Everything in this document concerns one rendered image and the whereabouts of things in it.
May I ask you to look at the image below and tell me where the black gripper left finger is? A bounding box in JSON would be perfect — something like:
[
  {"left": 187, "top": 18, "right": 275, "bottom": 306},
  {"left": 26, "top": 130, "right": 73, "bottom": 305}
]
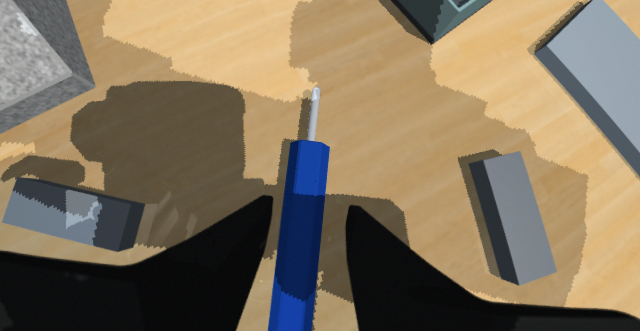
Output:
[{"left": 0, "top": 195, "right": 273, "bottom": 331}]

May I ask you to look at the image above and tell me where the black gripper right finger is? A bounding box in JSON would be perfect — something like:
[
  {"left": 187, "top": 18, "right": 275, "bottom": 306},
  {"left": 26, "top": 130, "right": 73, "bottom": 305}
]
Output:
[{"left": 346, "top": 205, "right": 640, "bottom": 331}]

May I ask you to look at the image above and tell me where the blue stylus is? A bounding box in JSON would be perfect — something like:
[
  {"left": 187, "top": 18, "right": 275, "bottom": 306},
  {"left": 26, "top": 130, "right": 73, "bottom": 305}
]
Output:
[{"left": 268, "top": 86, "right": 330, "bottom": 331}]

